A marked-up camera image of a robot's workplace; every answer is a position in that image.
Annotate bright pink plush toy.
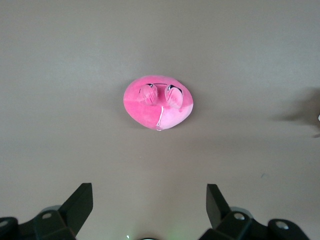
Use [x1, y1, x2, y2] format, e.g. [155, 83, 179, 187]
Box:
[123, 74, 195, 132]

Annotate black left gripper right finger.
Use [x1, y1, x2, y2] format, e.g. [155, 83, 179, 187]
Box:
[199, 184, 311, 240]

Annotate brown table cover sheet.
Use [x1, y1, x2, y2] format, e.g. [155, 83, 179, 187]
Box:
[0, 0, 320, 240]

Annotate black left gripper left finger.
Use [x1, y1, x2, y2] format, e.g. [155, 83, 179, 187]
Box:
[0, 182, 94, 240]

